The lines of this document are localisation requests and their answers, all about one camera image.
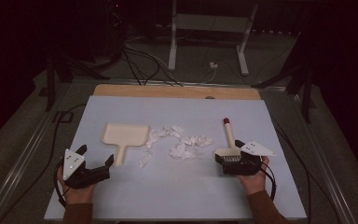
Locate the cream plastic dustpan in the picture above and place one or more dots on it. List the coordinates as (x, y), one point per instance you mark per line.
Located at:
(124, 135)

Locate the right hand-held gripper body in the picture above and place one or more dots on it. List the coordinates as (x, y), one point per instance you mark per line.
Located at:
(245, 166)

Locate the pile of white tissues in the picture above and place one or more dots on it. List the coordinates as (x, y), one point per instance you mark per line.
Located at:
(181, 151)

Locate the person's left hand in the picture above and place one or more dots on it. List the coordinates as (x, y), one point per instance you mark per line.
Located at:
(76, 195)

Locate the white plug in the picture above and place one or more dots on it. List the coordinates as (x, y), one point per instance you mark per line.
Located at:
(213, 65)

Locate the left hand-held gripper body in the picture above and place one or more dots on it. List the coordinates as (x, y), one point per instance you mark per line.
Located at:
(72, 163)

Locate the aluminium frame rail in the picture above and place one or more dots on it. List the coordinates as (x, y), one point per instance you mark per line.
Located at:
(323, 155)
(18, 168)
(167, 82)

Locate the white metal stand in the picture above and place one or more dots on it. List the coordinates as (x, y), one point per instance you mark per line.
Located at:
(211, 22)

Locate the pale table cover sheet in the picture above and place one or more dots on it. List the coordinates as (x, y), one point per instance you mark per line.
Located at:
(167, 189)

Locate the cream hand brush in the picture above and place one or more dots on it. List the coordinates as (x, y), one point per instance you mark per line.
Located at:
(229, 133)

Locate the black tripod stand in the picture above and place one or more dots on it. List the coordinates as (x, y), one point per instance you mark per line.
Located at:
(306, 93)
(51, 84)

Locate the person's right hand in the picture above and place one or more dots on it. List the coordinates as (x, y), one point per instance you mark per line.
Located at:
(252, 184)

